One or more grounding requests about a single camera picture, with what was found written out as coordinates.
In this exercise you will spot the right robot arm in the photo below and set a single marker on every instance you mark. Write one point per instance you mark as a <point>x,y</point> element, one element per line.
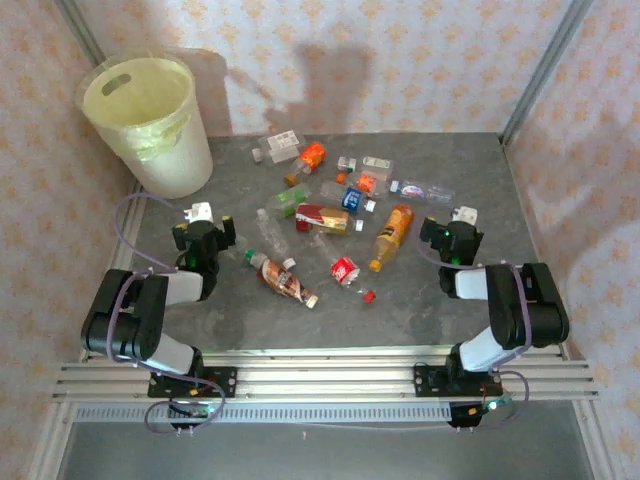
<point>525,310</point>

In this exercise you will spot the orange juice bottle yellow cap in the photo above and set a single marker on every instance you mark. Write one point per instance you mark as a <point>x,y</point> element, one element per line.
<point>395,230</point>

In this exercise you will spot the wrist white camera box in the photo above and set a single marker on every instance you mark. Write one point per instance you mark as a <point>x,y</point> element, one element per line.
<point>200,211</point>
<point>466,215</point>

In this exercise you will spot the white plastic waste bin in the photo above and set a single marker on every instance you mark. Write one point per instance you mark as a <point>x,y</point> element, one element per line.
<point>175,170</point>

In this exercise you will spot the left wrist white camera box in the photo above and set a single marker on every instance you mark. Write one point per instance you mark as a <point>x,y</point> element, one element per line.
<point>200,211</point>

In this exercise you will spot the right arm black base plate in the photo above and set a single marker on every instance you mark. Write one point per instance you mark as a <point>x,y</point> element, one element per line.
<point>425,380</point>

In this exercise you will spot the small clear bottle green mark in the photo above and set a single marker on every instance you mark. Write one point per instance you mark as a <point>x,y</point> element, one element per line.
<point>346,163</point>

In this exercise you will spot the yellowish plastic bin liner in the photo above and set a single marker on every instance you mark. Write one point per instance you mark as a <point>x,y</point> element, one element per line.
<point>140,95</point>

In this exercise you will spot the clear bottle white green label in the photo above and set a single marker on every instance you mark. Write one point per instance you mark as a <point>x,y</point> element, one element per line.
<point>376,162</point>

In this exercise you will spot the brown label bottle white cap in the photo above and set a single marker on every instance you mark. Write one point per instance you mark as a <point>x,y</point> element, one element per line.
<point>297,291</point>

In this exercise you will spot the red and yellow label bottle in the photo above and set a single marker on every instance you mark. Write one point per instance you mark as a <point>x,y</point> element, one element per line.
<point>322,217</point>

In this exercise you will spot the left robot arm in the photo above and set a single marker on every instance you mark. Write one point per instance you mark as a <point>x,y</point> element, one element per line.
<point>150,310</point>

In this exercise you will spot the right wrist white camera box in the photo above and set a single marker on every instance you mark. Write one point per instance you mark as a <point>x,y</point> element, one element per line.
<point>466,215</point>

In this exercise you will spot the clear bottle purple label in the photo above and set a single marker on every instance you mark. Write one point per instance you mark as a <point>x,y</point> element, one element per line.
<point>415,190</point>

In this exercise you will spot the red label cola bottle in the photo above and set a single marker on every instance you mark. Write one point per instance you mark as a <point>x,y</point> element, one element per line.
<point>345,271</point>

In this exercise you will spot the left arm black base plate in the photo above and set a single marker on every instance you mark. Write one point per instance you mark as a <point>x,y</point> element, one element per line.
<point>227,382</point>

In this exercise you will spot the plain clear plastic bottle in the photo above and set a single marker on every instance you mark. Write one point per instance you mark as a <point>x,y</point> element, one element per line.
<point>270,231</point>

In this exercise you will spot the clear bottle blue label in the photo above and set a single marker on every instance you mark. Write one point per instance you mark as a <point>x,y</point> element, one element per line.
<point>351,198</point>

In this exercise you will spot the aluminium frame post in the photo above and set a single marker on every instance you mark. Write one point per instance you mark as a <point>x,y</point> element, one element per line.
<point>545,70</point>
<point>80,27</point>

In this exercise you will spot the brown label bottle green cap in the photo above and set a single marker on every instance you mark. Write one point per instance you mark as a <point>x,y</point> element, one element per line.
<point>270,272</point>

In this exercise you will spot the aluminium mounting rail frame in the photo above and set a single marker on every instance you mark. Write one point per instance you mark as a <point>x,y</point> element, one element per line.
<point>325,380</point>

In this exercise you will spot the orange label bottle brown cap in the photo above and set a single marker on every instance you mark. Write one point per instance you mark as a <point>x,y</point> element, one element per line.
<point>312,155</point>

